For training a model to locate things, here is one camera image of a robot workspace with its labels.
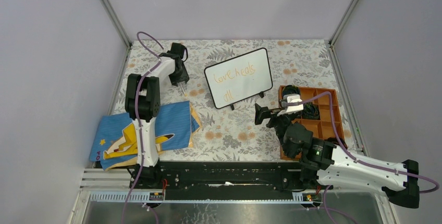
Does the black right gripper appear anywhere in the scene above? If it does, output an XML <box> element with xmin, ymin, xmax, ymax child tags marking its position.
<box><xmin>254</xmin><ymin>103</ymin><xmax>296</xmax><ymax>156</ymax></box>

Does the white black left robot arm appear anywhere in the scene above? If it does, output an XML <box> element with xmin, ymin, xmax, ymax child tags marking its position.
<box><xmin>125</xmin><ymin>43</ymin><xmax>189</xmax><ymax>188</ymax></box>

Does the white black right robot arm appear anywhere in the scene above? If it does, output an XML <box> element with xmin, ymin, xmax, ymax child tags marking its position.
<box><xmin>254</xmin><ymin>104</ymin><xmax>420</xmax><ymax>209</ymax></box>

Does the black framed whiteboard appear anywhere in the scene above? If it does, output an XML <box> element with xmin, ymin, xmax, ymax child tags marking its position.
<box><xmin>204</xmin><ymin>47</ymin><xmax>273</xmax><ymax>109</ymax></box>

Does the dark tape roll rear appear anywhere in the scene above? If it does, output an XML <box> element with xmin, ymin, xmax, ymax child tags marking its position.
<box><xmin>281</xmin><ymin>85</ymin><xmax>301</xmax><ymax>97</ymax></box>

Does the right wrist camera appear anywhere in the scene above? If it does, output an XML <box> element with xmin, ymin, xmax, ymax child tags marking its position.
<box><xmin>277</xmin><ymin>94</ymin><xmax>304</xmax><ymax>116</ymax></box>

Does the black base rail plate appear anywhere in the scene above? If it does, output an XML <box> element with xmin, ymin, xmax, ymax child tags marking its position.
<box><xmin>129</xmin><ymin>161</ymin><xmax>325</xmax><ymax>201</ymax></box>

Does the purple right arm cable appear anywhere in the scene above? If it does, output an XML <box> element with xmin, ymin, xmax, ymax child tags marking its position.
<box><xmin>281</xmin><ymin>91</ymin><xmax>441</xmax><ymax>224</ymax></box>

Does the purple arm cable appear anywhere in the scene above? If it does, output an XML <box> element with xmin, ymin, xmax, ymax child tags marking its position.
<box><xmin>281</xmin><ymin>91</ymin><xmax>441</xmax><ymax>224</ymax></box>
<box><xmin>120</xmin><ymin>31</ymin><xmax>165</xmax><ymax>224</ymax></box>

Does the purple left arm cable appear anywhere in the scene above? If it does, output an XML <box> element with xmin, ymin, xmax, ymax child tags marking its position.
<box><xmin>120</xmin><ymin>31</ymin><xmax>165</xmax><ymax>224</ymax></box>

